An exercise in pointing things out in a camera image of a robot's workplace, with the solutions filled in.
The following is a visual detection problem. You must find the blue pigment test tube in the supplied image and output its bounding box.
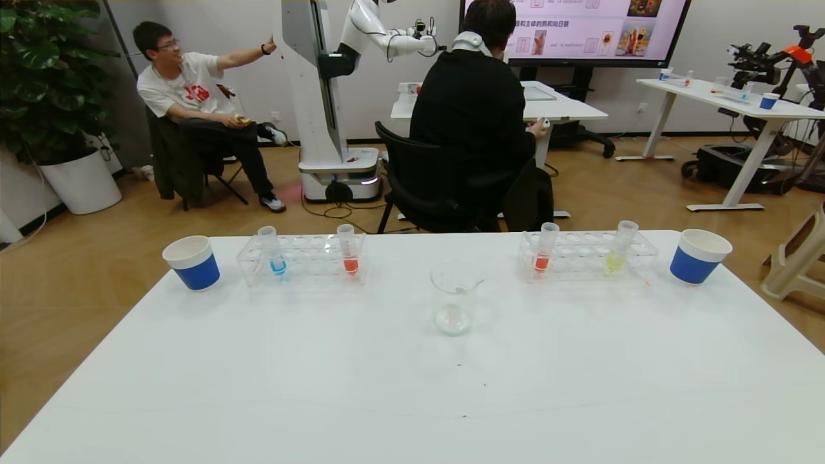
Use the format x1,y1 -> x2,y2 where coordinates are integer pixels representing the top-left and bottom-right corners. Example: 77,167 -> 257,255
257,226 -> 287,278

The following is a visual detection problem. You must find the yellow pigment test tube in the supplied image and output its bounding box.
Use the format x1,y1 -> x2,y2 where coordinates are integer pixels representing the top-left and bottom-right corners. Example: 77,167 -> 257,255
605,220 -> 639,273

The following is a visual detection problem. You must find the black wheeled robot base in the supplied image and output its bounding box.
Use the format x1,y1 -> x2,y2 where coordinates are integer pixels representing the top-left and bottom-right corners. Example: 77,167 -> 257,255
682,143 -> 800,195

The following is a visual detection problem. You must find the orange pigment test tube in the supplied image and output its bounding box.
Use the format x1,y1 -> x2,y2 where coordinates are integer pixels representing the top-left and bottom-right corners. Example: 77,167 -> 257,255
532,222 -> 560,273
336,224 -> 360,276

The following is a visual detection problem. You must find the clear glass beaker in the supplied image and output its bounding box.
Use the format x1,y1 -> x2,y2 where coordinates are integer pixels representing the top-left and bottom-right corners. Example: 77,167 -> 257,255
430,260 -> 485,337

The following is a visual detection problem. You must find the clear acrylic tube rack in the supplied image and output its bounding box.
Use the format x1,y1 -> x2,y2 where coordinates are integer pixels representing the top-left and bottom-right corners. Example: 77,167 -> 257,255
237,233 -> 368,287
518,230 -> 659,283

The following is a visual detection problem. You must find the black office chair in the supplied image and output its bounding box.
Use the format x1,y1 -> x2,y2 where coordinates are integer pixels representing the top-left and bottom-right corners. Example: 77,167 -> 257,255
409,0 -> 555,233
374,121 -> 516,234

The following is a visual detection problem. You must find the white humanoid robot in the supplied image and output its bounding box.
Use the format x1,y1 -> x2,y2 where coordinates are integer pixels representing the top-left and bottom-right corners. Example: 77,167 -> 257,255
273,0 -> 445,204

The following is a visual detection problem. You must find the black display stand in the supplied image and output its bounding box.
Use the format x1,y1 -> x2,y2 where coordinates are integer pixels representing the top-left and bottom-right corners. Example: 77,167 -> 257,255
516,64 -> 616,159

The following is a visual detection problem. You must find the white desk single leg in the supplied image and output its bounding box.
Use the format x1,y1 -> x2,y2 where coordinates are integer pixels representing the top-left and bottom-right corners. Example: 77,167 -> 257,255
391,81 -> 609,169

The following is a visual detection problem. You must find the blue white paper cup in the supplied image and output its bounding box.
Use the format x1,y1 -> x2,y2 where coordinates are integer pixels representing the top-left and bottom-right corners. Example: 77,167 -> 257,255
162,236 -> 220,292
670,229 -> 733,286

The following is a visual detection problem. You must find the large display screen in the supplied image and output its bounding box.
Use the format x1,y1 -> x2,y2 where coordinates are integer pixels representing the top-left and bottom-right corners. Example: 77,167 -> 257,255
459,0 -> 692,68

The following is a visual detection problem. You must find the black folding chair with jacket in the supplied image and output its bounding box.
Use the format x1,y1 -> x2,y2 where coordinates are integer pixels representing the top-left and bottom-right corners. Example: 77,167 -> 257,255
145,106 -> 249,211

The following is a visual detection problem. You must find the man in white t-shirt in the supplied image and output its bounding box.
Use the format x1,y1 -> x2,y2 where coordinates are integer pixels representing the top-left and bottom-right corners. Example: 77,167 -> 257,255
132,21 -> 288,213

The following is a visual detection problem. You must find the potted plant white pot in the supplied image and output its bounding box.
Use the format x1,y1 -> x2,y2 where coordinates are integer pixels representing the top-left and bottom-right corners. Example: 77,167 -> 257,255
0,0 -> 123,215

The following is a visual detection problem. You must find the beige plastic stool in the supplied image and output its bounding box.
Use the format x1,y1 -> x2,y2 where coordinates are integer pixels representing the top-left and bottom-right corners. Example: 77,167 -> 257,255
761,201 -> 825,302

